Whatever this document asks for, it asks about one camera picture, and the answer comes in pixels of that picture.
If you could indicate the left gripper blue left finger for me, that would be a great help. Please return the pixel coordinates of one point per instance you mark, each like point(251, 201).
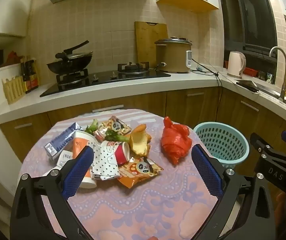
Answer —
point(72, 174)

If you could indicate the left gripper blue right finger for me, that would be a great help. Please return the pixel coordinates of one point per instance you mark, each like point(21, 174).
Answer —
point(208, 173)

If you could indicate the orange white paper cup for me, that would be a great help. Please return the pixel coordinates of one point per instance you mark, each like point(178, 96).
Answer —
point(85, 145)

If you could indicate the red plastic bag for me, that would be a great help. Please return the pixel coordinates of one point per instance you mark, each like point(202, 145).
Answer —
point(175, 141)

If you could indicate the green vegetable stalk pale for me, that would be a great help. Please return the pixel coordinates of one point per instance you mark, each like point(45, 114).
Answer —
point(93, 127)

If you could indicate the red white paper cup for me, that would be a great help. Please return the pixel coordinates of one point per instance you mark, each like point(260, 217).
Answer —
point(117, 152)

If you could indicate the green vegetable stalk leafy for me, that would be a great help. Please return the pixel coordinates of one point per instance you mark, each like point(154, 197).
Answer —
point(112, 135)

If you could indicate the dark kitchen window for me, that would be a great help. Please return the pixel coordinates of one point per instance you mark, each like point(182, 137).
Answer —
point(249, 27)

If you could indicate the small white carton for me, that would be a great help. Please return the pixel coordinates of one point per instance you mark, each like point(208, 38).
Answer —
point(63, 158)

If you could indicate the light blue plastic basket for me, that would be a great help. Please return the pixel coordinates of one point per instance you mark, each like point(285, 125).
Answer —
point(223, 142)

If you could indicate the pink floral tablecloth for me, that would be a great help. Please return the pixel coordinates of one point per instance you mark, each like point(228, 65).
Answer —
point(172, 205)

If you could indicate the orange snack bag front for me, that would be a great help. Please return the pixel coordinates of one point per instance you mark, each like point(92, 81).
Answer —
point(138, 170)

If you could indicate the orange snack bag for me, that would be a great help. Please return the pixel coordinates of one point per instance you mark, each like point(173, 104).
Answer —
point(113, 123)
point(138, 170)

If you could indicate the orange snack bag back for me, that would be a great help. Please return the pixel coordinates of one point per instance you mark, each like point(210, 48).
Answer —
point(113, 123)

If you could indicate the wooden base cabinets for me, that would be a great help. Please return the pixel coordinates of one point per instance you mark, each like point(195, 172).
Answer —
point(24, 122)

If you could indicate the orange pomelo peel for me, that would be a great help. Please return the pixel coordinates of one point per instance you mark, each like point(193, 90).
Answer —
point(139, 141)

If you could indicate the red container on counter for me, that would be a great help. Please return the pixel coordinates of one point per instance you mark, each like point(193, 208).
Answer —
point(250, 72)

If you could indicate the white electric kettle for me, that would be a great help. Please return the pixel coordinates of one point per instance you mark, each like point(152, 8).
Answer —
point(236, 64)

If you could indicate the beige utensil basket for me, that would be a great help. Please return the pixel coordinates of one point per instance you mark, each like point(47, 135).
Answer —
point(13, 89)

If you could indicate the dark sauce bottles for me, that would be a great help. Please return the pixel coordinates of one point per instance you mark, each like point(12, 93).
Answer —
point(29, 74)

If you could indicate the black wok with lid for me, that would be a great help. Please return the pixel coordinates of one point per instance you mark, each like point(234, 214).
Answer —
point(68, 62)

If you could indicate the black gas stove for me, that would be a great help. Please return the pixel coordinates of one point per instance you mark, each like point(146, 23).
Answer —
point(124, 72)

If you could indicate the brown rice cooker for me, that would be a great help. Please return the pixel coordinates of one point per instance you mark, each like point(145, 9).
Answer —
point(173, 55)

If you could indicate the wooden cutting board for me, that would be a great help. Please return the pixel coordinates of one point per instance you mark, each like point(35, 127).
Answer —
point(146, 34)

